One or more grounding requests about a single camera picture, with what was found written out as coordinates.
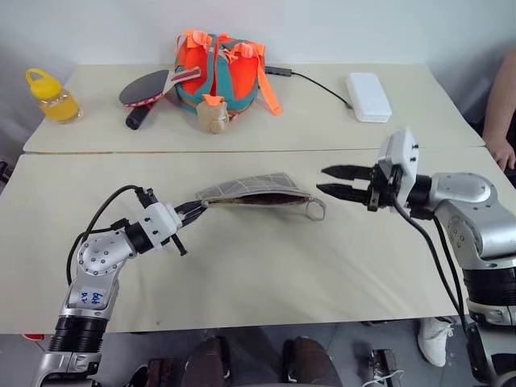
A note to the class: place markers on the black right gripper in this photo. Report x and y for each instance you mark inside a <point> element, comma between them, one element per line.
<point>381,189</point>

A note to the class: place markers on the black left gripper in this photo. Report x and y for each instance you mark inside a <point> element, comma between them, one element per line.
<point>180,243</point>

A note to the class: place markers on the grey plaid pouch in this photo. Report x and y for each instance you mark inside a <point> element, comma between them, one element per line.
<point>258,186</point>

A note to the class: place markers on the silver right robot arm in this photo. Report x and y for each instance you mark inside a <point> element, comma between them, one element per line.
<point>463,189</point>

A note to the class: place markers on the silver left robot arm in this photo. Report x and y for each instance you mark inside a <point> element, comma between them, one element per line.
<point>96,258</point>

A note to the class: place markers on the bystander bare forearm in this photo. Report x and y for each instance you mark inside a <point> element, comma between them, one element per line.
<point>502,101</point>

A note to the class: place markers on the bystander hand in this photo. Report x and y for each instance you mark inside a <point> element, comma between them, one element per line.
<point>506,153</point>

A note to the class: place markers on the white rectangular power bank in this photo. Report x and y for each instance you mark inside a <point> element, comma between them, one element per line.
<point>367,96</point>

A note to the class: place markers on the small beige plush toy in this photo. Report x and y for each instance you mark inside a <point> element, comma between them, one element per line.
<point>211,115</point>

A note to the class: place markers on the grey USB hub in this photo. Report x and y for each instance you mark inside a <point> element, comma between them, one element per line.
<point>278,71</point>

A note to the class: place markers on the orange and teal backpack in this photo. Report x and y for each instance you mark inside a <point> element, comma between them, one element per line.
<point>238,76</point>

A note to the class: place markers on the dark rounded shape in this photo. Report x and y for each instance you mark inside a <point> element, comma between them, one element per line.
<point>310,363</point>
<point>209,363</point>

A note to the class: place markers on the brown shoe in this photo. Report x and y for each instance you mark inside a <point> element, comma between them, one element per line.
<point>161,373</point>

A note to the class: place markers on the yellow-lidded jar of orange liquid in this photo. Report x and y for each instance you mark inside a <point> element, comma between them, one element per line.
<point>56,101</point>

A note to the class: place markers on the white sneaker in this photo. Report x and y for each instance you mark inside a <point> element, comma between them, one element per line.
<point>433,340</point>

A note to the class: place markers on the small red object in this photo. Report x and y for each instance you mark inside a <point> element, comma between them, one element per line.
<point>34,336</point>

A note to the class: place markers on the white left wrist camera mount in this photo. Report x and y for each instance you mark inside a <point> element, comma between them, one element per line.
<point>158,219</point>

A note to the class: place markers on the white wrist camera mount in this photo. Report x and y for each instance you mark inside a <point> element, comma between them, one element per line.
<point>401,161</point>
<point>158,219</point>

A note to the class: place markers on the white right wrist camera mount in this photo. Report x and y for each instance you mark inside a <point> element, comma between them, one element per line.
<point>401,161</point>

